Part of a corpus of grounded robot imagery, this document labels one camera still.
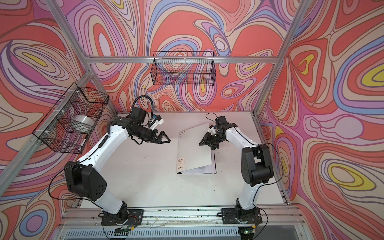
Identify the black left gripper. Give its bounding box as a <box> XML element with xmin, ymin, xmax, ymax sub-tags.
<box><xmin>132</xmin><ymin>125</ymin><xmax>171</xmax><ymax>144</ymax></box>

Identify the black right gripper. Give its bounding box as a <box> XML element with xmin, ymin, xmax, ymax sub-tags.
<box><xmin>199</xmin><ymin>131</ymin><xmax>226</xmax><ymax>150</ymax></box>

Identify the white and black file folder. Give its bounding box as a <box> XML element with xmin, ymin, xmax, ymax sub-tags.
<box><xmin>176</xmin><ymin>123</ymin><xmax>212</xmax><ymax>175</ymax></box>

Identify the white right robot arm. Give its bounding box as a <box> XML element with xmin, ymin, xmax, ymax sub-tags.
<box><xmin>199</xmin><ymin>116</ymin><xmax>275</xmax><ymax>224</ymax></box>

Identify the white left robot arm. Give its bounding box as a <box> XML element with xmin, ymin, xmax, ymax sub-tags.
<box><xmin>64</xmin><ymin>108</ymin><xmax>171</xmax><ymax>225</ymax></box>

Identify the silver tape roll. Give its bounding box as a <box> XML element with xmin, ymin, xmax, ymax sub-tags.
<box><xmin>73</xmin><ymin>115</ymin><xmax>95</xmax><ymax>126</ymax></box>

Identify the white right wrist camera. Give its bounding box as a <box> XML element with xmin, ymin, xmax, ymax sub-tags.
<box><xmin>208</xmin><ymin>126</ymin><xmax>217</xmax><ymax>136</ymax></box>

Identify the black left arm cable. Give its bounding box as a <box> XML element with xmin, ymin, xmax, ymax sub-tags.
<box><xmin>131</xmin><ymin>95</ymin><xmax>155</xmax><ymax>121</ymax></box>

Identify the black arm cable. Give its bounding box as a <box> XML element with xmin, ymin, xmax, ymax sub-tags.
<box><xmin>131</xmin><ymin>95</ymin><xmax>155</xmax><ymax>121</ymax></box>
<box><xmin>260</xmin><ymin>142</ymin><xmax>284</xmax><ymax>187</ymax></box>

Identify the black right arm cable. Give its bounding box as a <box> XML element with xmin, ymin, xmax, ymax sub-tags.
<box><xmin>260</xmin><ymin>142</ymin><xmax>284</xmax><ymax>187</ymax></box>

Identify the black wire basket rear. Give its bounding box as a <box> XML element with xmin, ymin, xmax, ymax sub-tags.
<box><xmin>151</xmin><ymin>51</ymin><xmax>216</xmax><ymax>86</ymax></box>

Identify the black wire basket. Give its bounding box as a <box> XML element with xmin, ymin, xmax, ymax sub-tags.
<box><xmin>33</xmin><ymin>83</ymin><xmax>109</xmax><ymax>154</ymax></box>
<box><xmin>151</xmin><ymin>51</ymin><xmax>216</xmax><ymax>86</ymax></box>

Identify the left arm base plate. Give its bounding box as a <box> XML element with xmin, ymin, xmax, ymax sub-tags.
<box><xmin>98</xmin><ymin>209</ymin><xmax>144</xmax><ymax>227</ymax></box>

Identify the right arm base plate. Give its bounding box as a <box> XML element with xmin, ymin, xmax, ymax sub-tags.
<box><xmin>217</xmin><ymin>206</ymin><xmax>263</xmax><ymax>226</ymax></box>

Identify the black wire basket left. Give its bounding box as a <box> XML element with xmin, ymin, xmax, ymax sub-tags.
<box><xmin>33</xmin><ymin>83</ymin><xmax>109</xmax><ymax>154</ymax></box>

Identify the aluminium front rail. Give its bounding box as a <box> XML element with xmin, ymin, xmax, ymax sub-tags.
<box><xmin>53</xmin><ymin>205</ymin><xmax>314</xmax><ymax>240</ymax></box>

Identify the aluminium frame post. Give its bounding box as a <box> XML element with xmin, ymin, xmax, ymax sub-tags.
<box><xmin>46</xmin><ymin>1</ymin><xmax>107</xmax><ymax>94</ymax></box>

